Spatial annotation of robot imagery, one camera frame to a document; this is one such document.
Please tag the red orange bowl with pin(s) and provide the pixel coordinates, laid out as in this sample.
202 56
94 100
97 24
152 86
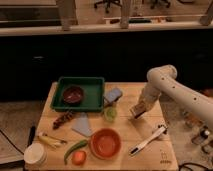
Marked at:
105 143

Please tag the grey triangular cloth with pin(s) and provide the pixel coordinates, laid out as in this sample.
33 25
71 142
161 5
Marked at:
82 125

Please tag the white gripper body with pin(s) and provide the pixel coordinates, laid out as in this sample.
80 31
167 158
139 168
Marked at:
138 109

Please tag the white black spatula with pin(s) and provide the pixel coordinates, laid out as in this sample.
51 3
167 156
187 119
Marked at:
142 145

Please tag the green chili pepper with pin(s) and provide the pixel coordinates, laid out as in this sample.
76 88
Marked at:
73 148

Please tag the orange tomato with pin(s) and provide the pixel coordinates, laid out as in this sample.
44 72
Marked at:
79 157

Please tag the small green cup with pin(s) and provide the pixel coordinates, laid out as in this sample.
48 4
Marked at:
110 114

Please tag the green plastic tray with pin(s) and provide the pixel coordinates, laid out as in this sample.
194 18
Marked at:
93 89

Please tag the yellow corn toy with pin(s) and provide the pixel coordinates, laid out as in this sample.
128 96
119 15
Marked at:
51 141

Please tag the brown skewer food toy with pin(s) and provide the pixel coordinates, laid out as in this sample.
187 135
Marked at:
62 119

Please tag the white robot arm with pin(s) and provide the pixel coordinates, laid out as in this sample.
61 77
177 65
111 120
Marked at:
163 80

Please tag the dark brown bowl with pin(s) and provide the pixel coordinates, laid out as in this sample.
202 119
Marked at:
73 95

